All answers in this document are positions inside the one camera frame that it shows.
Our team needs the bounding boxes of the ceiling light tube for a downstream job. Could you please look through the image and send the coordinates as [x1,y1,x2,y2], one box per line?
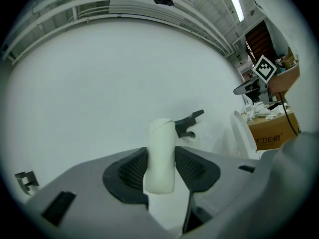
[226,0,245,23]

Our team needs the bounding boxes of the brown cardboard box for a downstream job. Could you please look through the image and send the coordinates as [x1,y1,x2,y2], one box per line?
[246,105,300,151]

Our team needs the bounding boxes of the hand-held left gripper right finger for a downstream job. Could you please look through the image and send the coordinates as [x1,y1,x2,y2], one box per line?
[174,145,221,194]

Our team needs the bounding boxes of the small black paper holder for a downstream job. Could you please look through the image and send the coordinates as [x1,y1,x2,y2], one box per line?
[14,170,40,196]

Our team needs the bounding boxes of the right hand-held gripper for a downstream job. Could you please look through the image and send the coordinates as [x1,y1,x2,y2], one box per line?
[233,54,278,105]

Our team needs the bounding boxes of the person's right forearm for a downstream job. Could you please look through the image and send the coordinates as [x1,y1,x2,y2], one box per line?
[268,63,301,97]

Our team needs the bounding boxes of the pile of white fittings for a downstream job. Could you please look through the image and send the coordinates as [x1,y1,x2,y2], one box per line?
[242,101,292,121]

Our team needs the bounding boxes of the black cable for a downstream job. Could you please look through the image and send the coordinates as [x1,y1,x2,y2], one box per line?
[277,91,299,137]

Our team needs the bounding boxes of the white ceiling pipes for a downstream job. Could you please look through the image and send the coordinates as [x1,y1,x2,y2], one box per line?
[0,0,235,65]

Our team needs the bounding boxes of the wide black paper holder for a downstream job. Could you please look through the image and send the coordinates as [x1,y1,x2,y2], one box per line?
[174,110,205,139]

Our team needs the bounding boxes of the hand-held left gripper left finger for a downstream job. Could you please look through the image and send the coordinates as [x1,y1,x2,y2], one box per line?
[102,147,150,205]

